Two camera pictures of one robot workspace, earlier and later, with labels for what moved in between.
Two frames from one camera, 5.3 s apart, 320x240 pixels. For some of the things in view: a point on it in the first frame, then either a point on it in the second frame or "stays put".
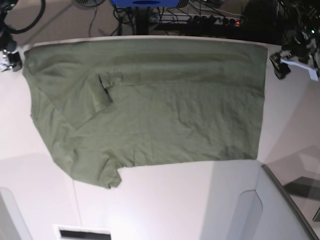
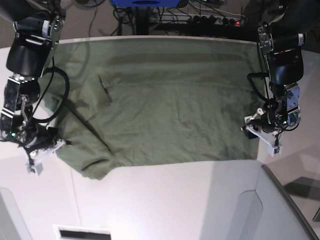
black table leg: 142,20 stays put
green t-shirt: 99,106 stays put
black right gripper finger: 281,70 -> 268,121
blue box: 145,3 stays put
